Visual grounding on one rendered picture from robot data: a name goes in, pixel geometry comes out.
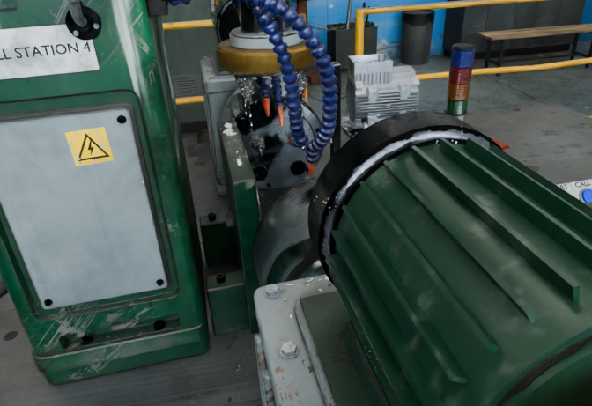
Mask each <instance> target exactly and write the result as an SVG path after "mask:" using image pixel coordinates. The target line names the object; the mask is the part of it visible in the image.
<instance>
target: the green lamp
mask: <svg viewBox="0 0 592 406"><path fill-rule="evenodd" d="M467 106H468V99H466V100H451V99H449V98H448V97H447V98H446V106H445V112H446V113H448V114H466V112H467Z"/></svg>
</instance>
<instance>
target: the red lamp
mask: <svg viewBox="0 0 592 406"><path fill-rule="evenodd" d="M472 67H473V66H471V67H469V68H457V67H453V66H451V65H450V67H449V68H450V69H449V76H448V82H450V83H452V84H458V85H464V84H468V83H470V82H471V74H472V69H473V68H472Z"/></svg>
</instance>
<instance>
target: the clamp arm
mask: <svg viewBox="0 0 592 406"><path fill-rule="evenodd" d="M330 64H333V65H334V67H335V71H334V73H333V75H335V76H336V77H337V81H336V83H335V85H336V86H337V89H338V91H337V93H336V95H337V97H338V101H337V103H336V104H337V108H338V110H337V111H336V113H337V119H336V127H335V128H334V133H333V134H332V135H331V139H330V140H329V145H330V158H332V157H333V156H334V154H335V153H336V152H337V151H338V150H339V149H340V148H341V64H340V63H339V62H330Z"/></svg>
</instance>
